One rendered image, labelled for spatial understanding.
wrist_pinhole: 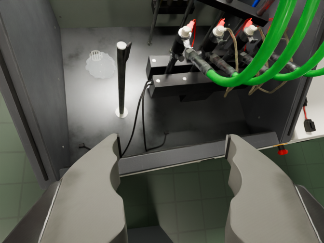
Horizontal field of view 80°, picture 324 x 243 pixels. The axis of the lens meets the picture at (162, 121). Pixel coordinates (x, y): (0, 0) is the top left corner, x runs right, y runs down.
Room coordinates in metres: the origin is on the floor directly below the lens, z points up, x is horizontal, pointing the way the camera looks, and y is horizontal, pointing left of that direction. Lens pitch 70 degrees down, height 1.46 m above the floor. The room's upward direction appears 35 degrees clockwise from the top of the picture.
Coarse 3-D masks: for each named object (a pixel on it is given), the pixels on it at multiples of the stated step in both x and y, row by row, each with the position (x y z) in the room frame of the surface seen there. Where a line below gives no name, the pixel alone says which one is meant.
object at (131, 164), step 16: (192, 144) 0.18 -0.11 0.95; (208, 144) 0.21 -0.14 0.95; (224, 144) 0.24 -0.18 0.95; (256, 144) 0.30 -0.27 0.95; (272, 144) 0.33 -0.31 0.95; (128, 160) 0.04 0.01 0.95; (144, 160) 0.07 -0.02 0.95; (160, 160) 0.09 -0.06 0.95; (176, 160) 0.12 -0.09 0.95; (192, 160) 0.14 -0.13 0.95
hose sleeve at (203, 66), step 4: (192, 52) 0.26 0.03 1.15; (192, 56) 0.25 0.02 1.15; (196, 56) 0.25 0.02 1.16; (200, 56) 0.26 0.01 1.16; (192, 60) 0.24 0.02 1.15; (196, 60) 0.24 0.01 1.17; (200, 60) 0.24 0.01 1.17; (196, 64) 0.23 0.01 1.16; (200, 64) 0.23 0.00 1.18; (204, 64) 0.23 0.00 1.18; (208, 64) 0.23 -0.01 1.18; (200, 68) 0.22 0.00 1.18; (204, 68) 0.22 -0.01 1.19; (208, 68) 0.22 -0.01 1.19; (212, 68) 0.22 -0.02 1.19; (204, 72) 0.21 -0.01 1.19
